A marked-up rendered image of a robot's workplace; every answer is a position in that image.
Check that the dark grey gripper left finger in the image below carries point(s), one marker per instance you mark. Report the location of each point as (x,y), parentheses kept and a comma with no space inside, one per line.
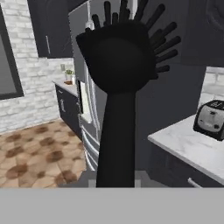
(89,180)

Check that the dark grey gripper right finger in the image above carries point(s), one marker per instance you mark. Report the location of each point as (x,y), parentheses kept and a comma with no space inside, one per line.
(142,179)

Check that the black dish brush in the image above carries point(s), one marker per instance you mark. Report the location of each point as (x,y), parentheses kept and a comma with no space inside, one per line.
(119,67)

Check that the small brown board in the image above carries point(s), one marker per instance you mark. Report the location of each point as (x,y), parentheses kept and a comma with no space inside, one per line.
(68,82)

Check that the dark drawer front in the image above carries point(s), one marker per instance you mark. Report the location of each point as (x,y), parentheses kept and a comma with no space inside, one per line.
(172,169)

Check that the silver fridge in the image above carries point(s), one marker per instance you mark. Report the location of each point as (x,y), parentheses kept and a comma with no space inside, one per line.
(87,131)

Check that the dark base cupboard run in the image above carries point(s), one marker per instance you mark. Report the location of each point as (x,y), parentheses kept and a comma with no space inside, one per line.
(68,109)

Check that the dark tall cupboard panel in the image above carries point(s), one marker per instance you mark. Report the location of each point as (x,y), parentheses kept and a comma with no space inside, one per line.
(172,96)

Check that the black and silver toaster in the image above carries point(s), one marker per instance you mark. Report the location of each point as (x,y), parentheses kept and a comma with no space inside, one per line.
(210,118)

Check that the small white jar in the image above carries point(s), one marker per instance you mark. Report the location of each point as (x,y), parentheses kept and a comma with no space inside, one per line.
(73,79)

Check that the small green potted plant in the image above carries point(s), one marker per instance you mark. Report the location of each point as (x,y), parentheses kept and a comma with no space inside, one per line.
(68,73)

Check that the dark framed window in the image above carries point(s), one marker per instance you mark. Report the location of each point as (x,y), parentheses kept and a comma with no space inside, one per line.
(8,64)

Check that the dark upper cupboard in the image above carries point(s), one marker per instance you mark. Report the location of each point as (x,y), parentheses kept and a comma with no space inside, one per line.
(52,26)

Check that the dark wall cupboard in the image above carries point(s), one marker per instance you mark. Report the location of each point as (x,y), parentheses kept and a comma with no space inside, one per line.
(204,35)

